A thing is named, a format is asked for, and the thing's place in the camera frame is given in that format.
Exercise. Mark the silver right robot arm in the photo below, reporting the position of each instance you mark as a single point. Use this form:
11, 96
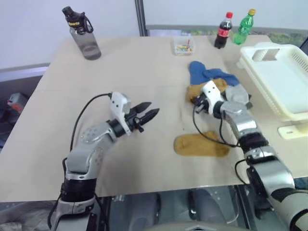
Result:
255, 142

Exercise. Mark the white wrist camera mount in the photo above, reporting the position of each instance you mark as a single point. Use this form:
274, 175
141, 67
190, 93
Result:
118, 104
212, 95

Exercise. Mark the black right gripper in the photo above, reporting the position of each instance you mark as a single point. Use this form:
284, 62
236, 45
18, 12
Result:
201, 104

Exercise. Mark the grey sock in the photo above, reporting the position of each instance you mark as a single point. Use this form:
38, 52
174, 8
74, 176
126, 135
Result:
237, 95

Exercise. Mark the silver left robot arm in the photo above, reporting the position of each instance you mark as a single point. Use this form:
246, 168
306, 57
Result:
89, 154

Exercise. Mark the grey water bottle black lid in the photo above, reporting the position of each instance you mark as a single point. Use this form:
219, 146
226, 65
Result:
84, 36

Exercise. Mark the white flat plastic piece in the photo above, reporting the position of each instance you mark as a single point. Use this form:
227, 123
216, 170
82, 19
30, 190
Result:
291, 131

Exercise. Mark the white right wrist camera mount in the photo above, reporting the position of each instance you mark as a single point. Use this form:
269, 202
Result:
212, 95

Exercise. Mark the clear plastic box colourful pins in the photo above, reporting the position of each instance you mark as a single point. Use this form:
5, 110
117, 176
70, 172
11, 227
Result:
183, 46

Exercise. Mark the white plastic basket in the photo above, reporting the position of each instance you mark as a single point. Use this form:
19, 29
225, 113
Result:
284, 77

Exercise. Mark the cola bottle red cap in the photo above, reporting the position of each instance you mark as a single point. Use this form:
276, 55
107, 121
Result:
222, 33

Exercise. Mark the mustard yellow sock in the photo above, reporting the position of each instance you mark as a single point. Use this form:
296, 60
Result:
192, 95
199, 145

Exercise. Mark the red and grey tool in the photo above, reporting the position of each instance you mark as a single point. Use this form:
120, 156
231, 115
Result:
15, 102

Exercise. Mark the blue sock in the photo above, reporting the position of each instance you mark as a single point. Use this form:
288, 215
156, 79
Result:
204, 73

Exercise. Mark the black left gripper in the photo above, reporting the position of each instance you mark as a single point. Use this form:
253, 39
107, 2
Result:
133, 118

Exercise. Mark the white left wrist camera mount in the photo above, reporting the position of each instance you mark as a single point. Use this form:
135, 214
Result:
118, 104

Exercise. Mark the green soda bottle yellow cap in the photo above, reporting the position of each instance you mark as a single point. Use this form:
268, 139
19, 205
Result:
243, 29

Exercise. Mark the grey metal post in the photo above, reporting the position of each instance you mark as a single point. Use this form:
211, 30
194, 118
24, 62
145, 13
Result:
141, 16

